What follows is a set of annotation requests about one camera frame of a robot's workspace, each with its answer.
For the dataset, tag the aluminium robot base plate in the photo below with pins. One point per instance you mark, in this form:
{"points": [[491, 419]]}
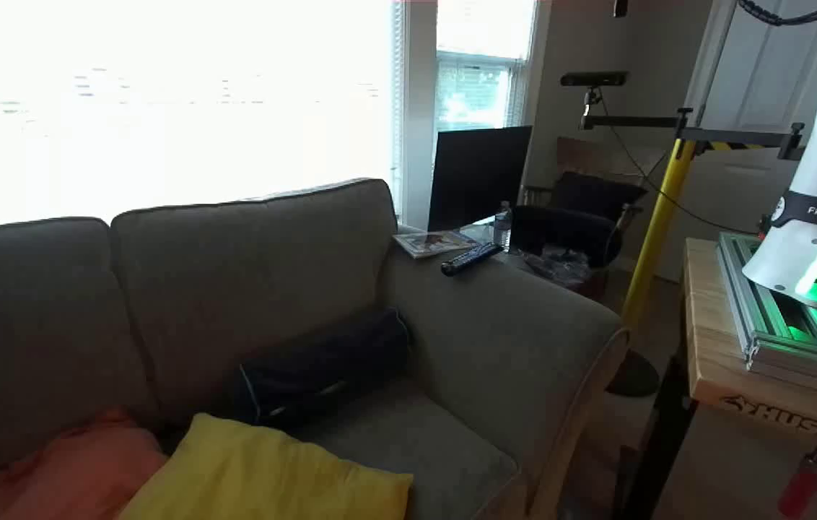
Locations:
{"points": [[774, 334]]}

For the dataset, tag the clear plastic bottle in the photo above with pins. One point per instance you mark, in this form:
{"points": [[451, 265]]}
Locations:
{"points": [[503, 227]]}

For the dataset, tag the pink cushion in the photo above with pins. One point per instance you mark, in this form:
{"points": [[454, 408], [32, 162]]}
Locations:
{"points": [[87, 471]]}

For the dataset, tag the yellow cushion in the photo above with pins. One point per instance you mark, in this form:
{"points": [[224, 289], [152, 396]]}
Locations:
{"points": [[239, 471]]}

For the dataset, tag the black camera on boom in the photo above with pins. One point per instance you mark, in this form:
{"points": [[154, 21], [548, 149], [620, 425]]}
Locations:
{"points": [[594, 84]]}

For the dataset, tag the black remote control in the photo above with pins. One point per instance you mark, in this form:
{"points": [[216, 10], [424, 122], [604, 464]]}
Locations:
{"points": [[468, 262]]}

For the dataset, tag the black office chair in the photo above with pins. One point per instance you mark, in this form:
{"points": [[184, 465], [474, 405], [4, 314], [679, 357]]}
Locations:
{"points": [[584, 216]]}

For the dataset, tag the grey fabric sofa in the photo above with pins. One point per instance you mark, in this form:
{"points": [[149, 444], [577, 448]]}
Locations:
{"points": [[158, 308]]}

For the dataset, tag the black television screen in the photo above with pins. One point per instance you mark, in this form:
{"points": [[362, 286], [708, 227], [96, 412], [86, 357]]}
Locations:
{"points": [[474, 174]]}

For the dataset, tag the magazine on armrest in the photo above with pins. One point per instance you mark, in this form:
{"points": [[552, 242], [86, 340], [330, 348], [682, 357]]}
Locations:
{"points": [[432, 244]]}

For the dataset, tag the black cylindrical bolster cushion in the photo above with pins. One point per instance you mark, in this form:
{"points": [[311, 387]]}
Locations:
{"points": [[308, 376]]}

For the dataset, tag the yellow tripod stand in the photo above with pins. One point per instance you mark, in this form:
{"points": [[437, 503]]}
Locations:
{"points": [[637, 376]]}

